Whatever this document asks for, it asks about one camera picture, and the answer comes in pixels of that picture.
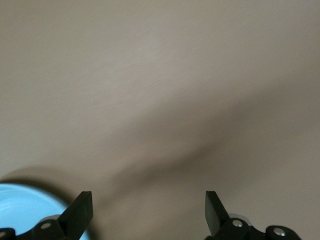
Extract blue plate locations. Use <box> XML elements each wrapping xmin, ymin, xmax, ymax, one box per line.
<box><xmin>0</xmin><ymin>183</ymin><xmax>92</xmax><ymax>240</ymax></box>

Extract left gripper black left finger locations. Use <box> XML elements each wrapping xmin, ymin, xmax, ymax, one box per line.
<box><xmin>31</xmin><ymin>191</ymin><xmax>94</xmax><ymax>240</ymax></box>

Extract brown table cover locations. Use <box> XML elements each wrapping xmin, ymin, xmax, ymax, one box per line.
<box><xmin>0</xmin><ymin>0</ymin><xmax>320</xmax><ymax>240</ymax></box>

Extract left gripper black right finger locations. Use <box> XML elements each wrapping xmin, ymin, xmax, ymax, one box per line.
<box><xmin>205</xmin><ymin>190</ymin><xmax>253</xmax><ymax>240</ymax></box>

